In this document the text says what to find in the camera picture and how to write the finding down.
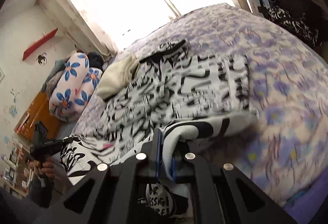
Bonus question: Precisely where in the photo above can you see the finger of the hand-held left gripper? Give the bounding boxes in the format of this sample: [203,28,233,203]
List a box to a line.
[58,137,77,148]

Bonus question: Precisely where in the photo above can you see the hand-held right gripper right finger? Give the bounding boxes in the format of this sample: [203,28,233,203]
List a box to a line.
[170,143,298,224]

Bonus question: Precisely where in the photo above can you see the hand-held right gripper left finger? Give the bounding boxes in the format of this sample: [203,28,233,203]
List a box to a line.
[38,128,164,224]

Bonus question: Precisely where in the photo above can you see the black and white printed jacket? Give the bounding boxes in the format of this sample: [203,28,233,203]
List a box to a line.
[60,40,260,224]

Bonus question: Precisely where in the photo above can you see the grey folded clothes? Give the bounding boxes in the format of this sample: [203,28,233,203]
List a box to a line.
[42,60,67,92]

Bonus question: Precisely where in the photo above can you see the dark bundled clothes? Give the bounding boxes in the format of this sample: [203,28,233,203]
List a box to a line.
[87,51,105,71]

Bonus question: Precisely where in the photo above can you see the person's left hand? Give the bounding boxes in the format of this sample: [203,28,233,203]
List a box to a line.
[34,157,55,181]

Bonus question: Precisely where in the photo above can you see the blue flower print quilt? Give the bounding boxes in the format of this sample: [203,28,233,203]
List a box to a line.
[49,52,103,119]

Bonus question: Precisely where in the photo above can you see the cream fleece garment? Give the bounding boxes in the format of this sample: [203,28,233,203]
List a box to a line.
[97,55,140,100]

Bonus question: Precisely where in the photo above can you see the purple cat print blanket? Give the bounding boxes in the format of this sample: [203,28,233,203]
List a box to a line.
[72,2,328,214]

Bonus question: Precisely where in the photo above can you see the blue and white printed box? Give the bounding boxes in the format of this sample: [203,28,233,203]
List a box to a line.
[247,0,270,15]

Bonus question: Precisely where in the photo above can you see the black and white patterned garment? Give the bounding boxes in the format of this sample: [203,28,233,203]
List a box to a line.
[266,5,324,47]

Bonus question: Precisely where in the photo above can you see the red wall shelf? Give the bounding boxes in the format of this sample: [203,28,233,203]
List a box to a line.
[23,28,58,61]

